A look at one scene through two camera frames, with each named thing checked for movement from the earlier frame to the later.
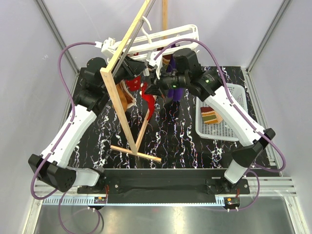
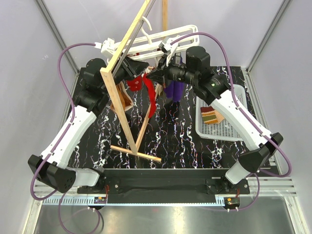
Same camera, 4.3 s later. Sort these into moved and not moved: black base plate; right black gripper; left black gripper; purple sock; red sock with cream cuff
Moved: right black gripper
Not moved: left black gripper; purple sock; red sock with cream cuff; black base plate
